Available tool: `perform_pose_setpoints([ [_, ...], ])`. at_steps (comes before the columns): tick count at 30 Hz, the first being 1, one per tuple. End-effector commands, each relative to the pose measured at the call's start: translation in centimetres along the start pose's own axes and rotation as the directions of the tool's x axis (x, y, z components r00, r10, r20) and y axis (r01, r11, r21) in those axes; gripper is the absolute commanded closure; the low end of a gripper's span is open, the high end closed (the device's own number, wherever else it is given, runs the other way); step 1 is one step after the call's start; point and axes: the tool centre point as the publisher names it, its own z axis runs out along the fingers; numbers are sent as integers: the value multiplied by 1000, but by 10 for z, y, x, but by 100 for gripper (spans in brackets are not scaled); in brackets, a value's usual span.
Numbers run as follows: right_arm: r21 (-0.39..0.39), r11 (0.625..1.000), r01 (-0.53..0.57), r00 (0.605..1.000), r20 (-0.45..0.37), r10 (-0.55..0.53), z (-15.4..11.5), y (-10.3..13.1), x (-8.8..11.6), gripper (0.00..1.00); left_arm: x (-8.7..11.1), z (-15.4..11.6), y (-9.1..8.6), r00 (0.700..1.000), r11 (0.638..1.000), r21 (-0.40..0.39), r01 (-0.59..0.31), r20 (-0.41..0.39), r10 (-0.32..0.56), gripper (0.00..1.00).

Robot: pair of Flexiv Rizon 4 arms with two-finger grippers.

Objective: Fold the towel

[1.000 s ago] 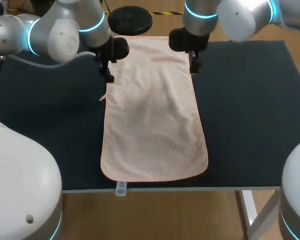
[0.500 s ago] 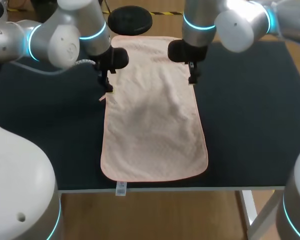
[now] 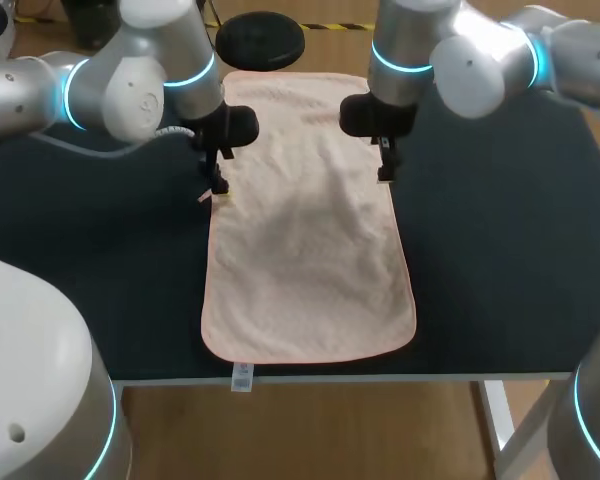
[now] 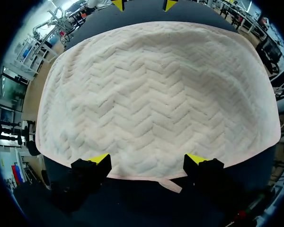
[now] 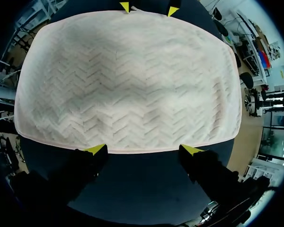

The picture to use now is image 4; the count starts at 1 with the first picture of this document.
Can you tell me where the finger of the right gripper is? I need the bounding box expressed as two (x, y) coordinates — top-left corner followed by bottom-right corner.
(163, 0), (179, 12)
(111, 0), (128, 12)

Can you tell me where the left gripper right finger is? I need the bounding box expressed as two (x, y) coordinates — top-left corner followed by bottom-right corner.
(183, 153), (253, 210)

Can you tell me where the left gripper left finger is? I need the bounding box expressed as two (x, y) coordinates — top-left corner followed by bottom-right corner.
(49, 153), (112, 214)

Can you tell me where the cream quilted towel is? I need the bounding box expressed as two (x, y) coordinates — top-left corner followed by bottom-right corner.
(35, 21), (282, 194)

